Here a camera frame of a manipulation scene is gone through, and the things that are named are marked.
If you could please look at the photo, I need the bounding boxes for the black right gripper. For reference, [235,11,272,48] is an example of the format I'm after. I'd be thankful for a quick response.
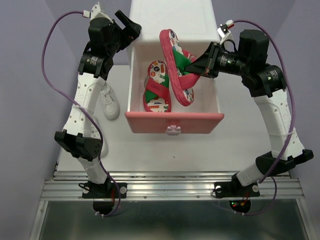
[184,41,252,79]

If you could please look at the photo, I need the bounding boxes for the red patterned sandal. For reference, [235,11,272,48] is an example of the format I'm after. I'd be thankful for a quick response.
[159,29,200,107]
[142,60,172,113]

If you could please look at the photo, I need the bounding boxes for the pink drawer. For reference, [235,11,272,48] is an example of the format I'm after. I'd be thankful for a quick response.
[125,43,224,135]

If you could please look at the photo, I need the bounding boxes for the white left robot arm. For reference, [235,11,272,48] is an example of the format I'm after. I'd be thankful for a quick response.
[54,10,142,197]

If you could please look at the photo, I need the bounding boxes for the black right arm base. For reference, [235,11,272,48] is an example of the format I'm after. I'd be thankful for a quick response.
[211,181,260,199]

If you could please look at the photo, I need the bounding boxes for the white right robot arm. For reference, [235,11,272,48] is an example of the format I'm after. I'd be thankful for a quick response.
[185,27,314,195]

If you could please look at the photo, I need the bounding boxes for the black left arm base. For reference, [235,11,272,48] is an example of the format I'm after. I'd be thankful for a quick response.
[78,179,128,199]

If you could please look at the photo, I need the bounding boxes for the white sneaker far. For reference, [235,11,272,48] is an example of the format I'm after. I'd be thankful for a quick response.
[99,83,120,121]

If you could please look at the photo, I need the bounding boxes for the white sneaker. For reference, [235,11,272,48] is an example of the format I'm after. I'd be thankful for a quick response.
[99,83,120,121]
[88,117,109,158]

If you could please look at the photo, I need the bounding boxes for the white sneaker near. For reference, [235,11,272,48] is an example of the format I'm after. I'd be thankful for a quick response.
[88,117,109,158]

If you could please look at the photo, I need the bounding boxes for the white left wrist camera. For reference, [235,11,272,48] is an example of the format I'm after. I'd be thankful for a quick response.
[82,1,114,23]

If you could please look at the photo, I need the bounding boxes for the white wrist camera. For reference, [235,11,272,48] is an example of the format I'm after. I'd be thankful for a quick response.
[216,20,234,46]
[82,1,114,23]

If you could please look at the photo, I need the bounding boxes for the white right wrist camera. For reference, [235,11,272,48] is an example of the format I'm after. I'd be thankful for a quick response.
[216,20,234,46]

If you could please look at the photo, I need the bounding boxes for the white shoe cabinet frame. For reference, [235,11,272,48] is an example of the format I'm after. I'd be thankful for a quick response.
[126,0,222,76]

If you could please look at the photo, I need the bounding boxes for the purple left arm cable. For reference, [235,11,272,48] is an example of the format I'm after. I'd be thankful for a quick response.
[41,9,122,218]

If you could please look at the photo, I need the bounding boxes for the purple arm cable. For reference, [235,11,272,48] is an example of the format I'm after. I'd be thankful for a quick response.
[41,9,122,218]
[217,19,297,217]

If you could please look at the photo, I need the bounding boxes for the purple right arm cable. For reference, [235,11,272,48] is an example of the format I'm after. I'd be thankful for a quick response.
[217,19,297,217]

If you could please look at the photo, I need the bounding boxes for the aluminium mounting rail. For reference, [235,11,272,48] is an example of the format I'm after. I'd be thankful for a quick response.
[40,171,305,202]

